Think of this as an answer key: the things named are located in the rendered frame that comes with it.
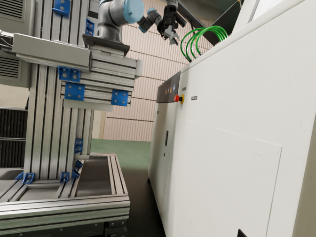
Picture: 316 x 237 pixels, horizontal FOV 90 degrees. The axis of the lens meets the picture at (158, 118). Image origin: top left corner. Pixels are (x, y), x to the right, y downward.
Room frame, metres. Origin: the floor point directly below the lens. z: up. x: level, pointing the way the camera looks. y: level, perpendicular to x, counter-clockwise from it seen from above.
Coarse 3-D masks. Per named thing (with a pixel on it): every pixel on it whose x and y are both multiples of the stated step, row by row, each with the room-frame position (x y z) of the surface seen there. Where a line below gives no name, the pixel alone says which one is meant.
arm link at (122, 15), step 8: (120, 0) 0.76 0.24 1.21; (128, 0) 0.73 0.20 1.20; (136, 0) 0.77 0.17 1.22; (112, 8) 0.79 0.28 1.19; (120, 8) 0.76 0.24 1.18; (128, 8) 0.75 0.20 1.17; (136, 8) 0.78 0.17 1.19; (112, 16) 0.81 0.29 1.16; (120, 16) 0.79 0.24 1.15; (128, 16) 0.77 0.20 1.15; (136, 16) 0.79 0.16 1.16; (120, 24) 0.84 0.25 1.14
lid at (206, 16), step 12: (180, 0) 1.52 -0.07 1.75; (192, 0) 1.43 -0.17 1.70; (204, 0) 1.36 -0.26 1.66; (216, 0) 1.28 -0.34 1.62; (228, 0) 1.22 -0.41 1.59; (180, 12) 1.63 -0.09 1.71; (192, 12) 1.55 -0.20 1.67; (204, 12) 1.46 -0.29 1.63; (216, 12) 1.37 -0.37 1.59; (228, 12) 1.28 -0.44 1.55; (192, 24) 1.66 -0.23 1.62; (204, 24) 1.58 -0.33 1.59; (216, 24) 1.46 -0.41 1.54; (228, 24) 1.38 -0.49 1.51; (204, 36) 1.69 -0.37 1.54; (216, 36) 1.58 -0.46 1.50
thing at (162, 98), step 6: (174, 78) 1.02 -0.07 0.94; (168, 84) 1.17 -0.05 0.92; (174, 84) 1.00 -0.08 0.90; (162, 90) 1.36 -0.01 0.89; (174, 90) 0.99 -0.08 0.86; (162, 96) 1.33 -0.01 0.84; (168, 96) 1.12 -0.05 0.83; (162, 102) 1.30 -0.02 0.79; (168, 102) 1.14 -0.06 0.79; (174, 102) 1.03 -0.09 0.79
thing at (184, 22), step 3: (174, 12) 1.12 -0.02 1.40; (174, 15) 1.12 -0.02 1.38; (177, 15) 1.12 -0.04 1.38; (177, 18) 1.13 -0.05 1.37; (180, 18) 1.12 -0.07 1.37; (177, 21) 1.16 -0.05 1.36; (180, 21) 1.13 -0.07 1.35; (183, 21) 1.13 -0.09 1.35; (180, 24) 1.16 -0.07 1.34; (183, 24) 1.14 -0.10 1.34; (183, 27) 1.17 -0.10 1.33
